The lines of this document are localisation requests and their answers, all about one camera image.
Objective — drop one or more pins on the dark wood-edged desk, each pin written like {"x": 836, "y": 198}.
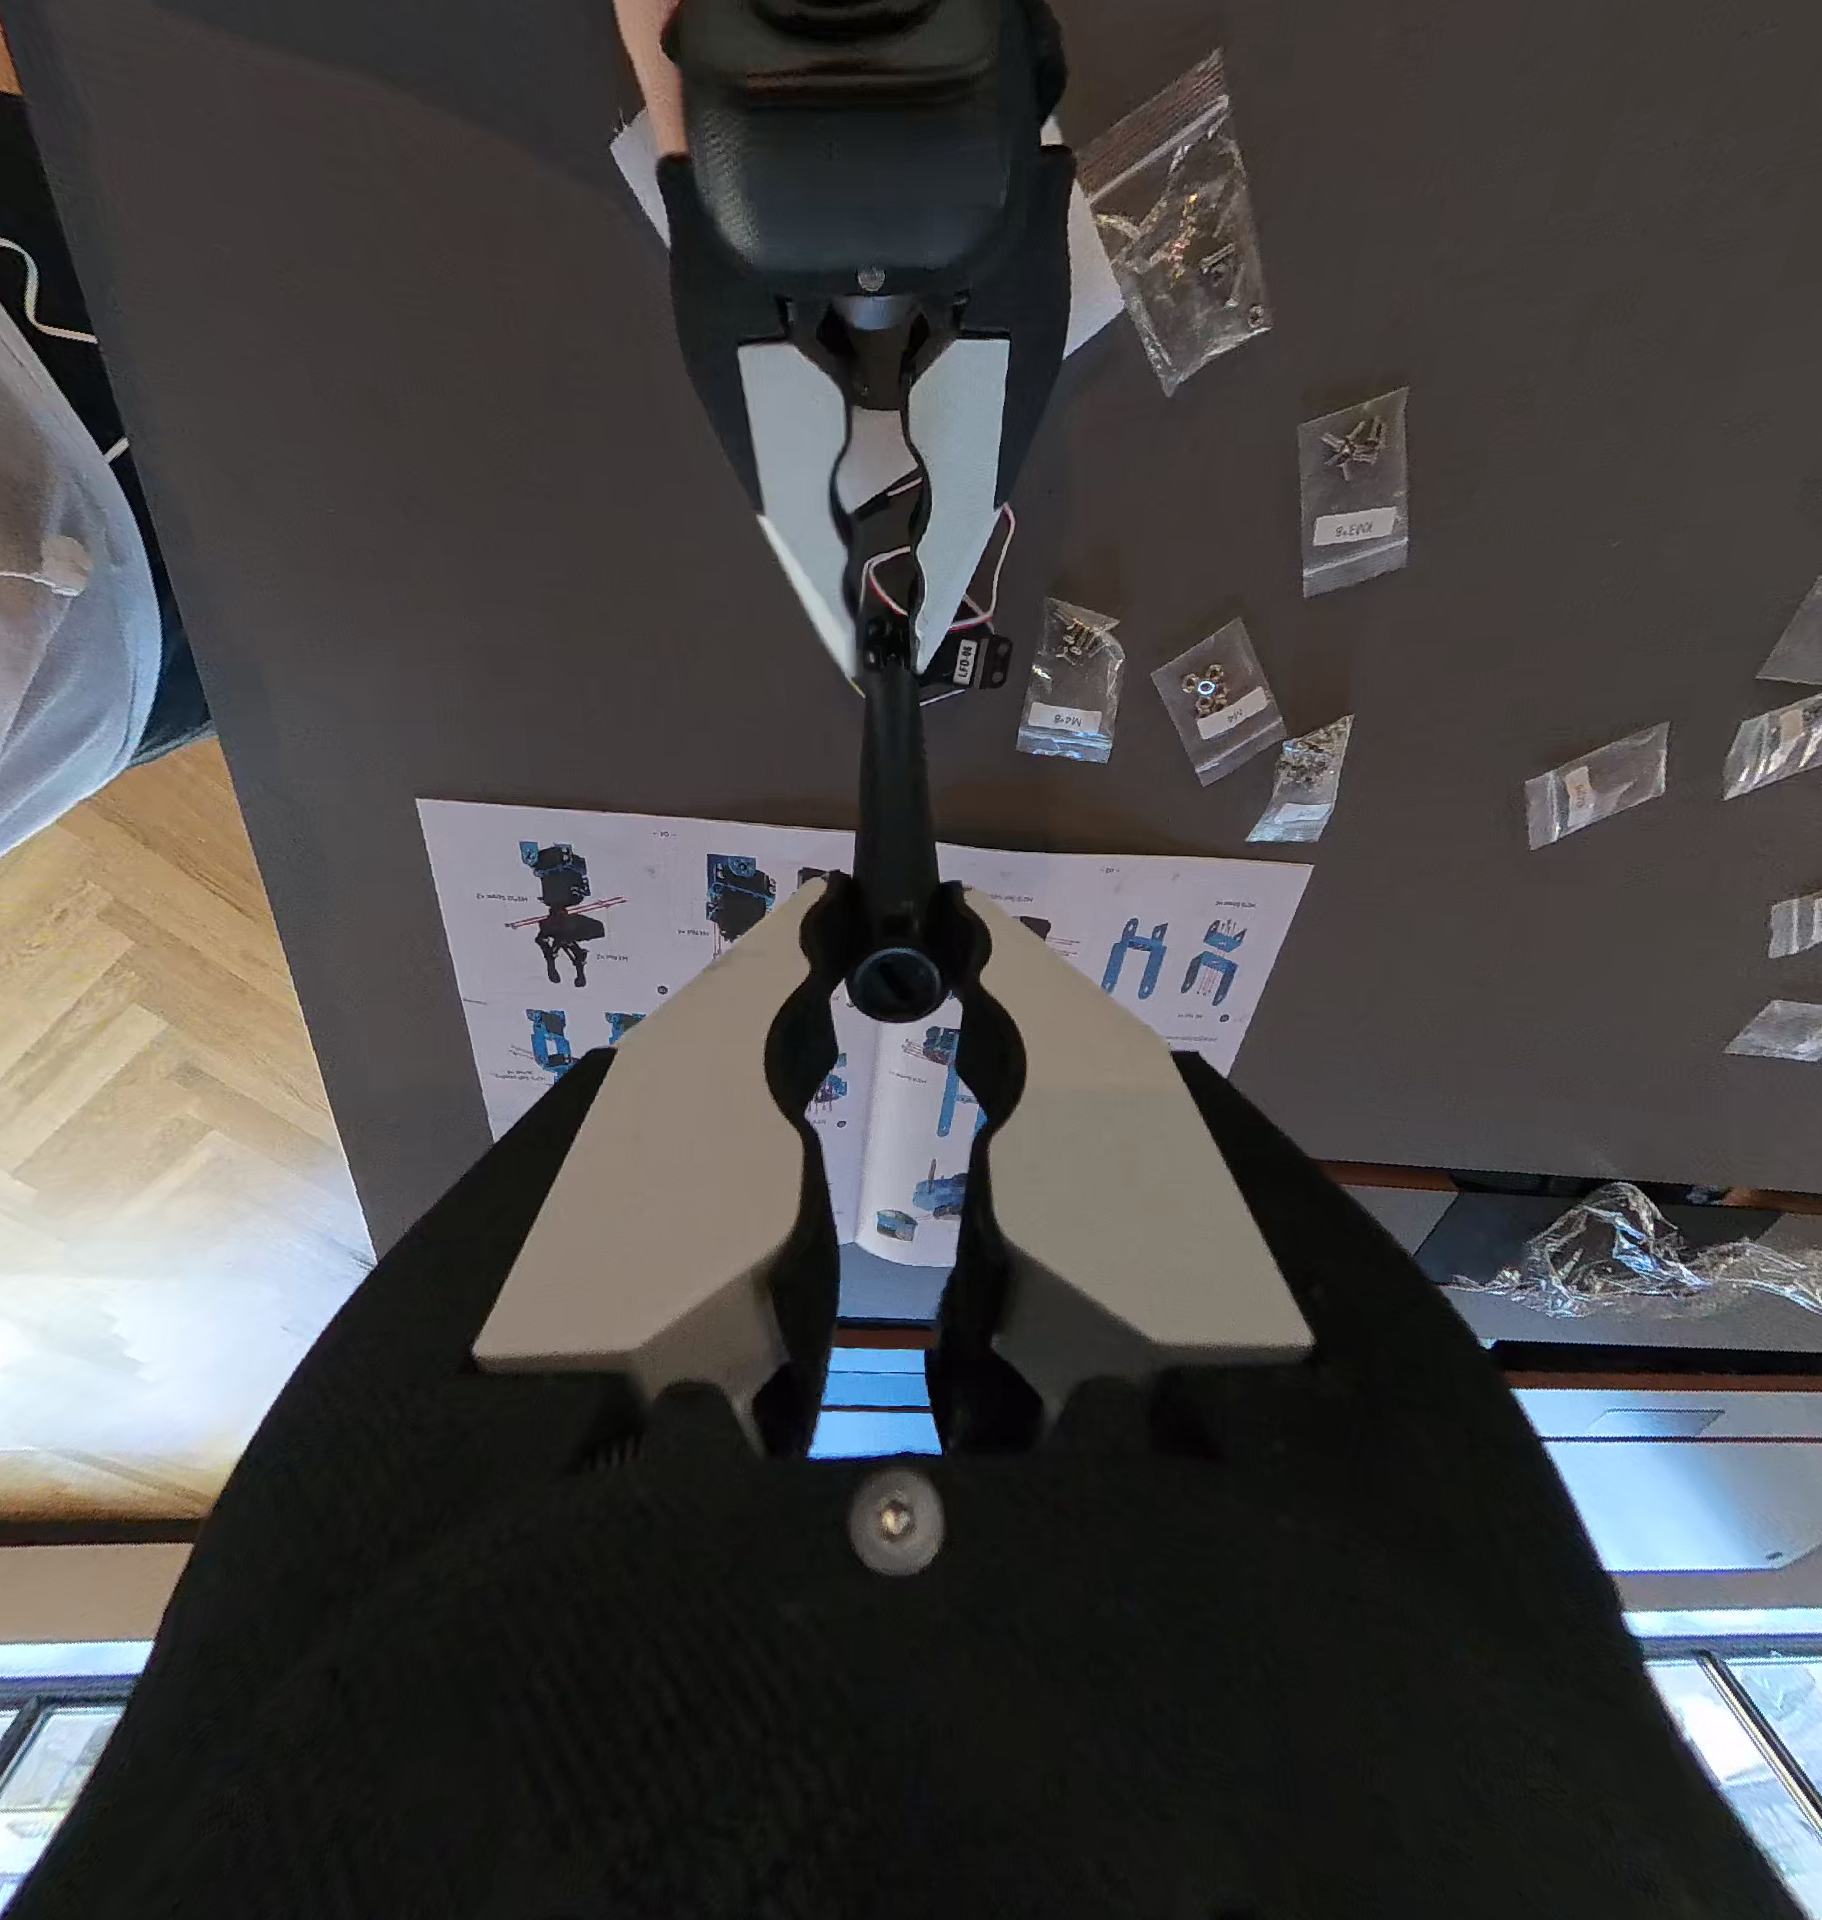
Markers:
{"x": 1676, "y": 1485}
{"x": 1392, "y": 1222}

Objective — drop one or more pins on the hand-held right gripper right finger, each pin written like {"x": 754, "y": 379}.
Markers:
{"x": 1137, "y": 1201}

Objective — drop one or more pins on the person's left hand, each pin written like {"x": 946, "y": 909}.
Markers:
{"x": 648, "y": 66}

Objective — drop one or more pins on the black screwdriver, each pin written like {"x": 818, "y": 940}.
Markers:
{"x": 896, "y": 811}

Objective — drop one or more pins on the large clear zip bag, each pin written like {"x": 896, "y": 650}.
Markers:
{"x": 1181, "y": 256}

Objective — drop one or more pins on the crumpled clear plastic wrap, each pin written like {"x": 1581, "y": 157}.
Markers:
{"x": 1616, "y": 1251}

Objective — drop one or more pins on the small black servo motor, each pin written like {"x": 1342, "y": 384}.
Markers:
{"x": 941, "y": 678}

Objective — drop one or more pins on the assembly instruction booklet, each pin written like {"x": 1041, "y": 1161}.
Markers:
{"x": 656, "y": 931}

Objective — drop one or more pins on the scattered small screw bags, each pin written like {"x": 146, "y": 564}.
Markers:
{"x": 1354, "y": 496}

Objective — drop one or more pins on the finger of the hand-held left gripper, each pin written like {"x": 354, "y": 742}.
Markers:
{"x": 963, "y": 450}
{"x": 791, "y": 450}

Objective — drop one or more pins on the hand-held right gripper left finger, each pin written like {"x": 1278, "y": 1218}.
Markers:
{"x": 656, "y": 1201}

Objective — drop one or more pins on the person's white hoodie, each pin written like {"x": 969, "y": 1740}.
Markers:
{"x": 42, "y": 675}

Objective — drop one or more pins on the dark grey desk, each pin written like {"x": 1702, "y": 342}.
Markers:
{"x": 402, "y": 450}

